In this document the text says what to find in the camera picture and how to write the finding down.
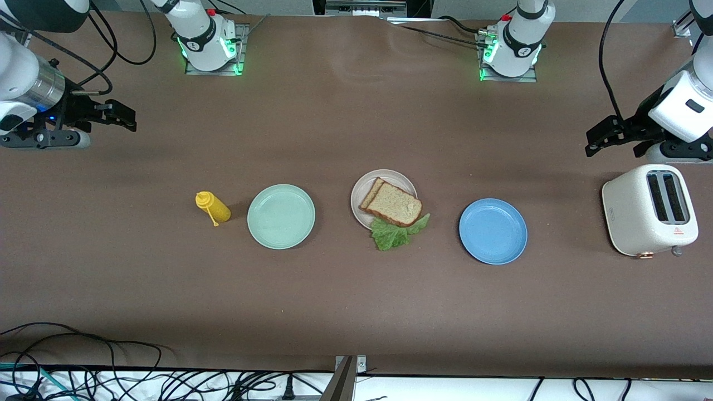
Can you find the yellow mustard squeeze bottle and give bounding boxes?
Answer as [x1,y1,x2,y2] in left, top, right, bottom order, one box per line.
[195,191,232,227]

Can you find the brown bread slice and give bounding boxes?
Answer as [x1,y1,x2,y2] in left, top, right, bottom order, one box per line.
[365,182,423,228]
[358,177,386,211]

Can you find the green lettuce leaf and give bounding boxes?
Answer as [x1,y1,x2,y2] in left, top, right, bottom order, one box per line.
[370,213,431,251]

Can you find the blue plate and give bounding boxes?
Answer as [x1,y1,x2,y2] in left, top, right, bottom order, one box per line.
[458,198,529,266]

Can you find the mint green plate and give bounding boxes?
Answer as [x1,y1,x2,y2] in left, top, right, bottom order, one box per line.
[247,184,316,250]

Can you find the beige plate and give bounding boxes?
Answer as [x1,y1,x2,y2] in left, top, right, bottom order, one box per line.
[350,169,418,231]

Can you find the white toaster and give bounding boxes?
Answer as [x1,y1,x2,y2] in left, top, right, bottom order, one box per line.
[601,163,700,258]

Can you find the black equipment rack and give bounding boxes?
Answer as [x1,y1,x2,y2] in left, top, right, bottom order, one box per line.
[312,0,432,20]

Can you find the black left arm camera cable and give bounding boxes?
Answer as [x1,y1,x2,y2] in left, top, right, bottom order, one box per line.
[598,0,627,126]

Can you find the black right arm loop cable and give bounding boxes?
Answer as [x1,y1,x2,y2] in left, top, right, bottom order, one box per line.
[84,0,158,87]

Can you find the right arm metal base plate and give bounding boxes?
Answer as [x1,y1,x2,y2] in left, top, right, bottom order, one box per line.
[185,22,247,76]

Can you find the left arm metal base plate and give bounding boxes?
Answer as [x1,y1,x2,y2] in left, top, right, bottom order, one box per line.
[478,31,539,83]

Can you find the black cable on tabletop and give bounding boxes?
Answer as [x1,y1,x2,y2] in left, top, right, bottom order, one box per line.
[384,16,494,52]

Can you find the long looping black cable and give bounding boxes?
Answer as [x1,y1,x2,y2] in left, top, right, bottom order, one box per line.
[0,322,165,385]

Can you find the teal cable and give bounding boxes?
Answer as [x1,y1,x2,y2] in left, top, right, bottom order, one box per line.
[0,362,79,401]

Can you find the tangled black cables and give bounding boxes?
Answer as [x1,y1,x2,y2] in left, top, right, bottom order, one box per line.
[0,365,335,401]

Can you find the aluminium profile post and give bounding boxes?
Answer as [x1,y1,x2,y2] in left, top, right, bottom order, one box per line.
[320,355,368,401]

